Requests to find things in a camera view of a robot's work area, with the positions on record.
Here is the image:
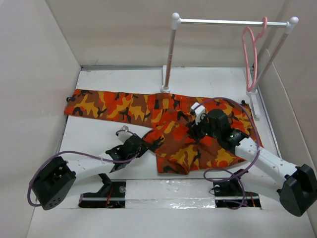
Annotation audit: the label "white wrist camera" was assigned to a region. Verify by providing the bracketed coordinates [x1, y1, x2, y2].
[190, 102, 206, 125]
[115, 125, 132, 143]

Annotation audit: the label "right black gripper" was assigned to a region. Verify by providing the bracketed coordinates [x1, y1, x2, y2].
[186, 114, 220, 141]

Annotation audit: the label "orange camouflage trousers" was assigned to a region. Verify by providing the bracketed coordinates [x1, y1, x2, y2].
[64, 89, 260, 175]

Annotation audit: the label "white metal clothes rack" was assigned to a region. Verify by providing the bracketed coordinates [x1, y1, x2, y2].
[159, 12, 299, 121]

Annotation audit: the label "pink plastic clothes hanger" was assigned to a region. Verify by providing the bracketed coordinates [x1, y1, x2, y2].
[241, 16, 268, 92]

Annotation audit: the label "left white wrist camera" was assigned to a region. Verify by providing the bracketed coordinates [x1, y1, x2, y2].
[115, 125, 132, 143]

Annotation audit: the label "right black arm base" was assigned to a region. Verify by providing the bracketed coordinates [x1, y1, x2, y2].
[209, 178, 261, 210]

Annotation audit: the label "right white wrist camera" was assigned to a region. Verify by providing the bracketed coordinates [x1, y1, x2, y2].
[190, 102, 206, 125]

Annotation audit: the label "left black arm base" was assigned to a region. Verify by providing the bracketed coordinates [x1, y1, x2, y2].
[78, 174, 126, 209]

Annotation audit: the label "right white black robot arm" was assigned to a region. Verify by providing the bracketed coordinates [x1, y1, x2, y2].
[189, 105, 317, 217]

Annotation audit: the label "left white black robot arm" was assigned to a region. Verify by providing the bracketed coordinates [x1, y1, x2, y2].
[27, 135, 150, 210]

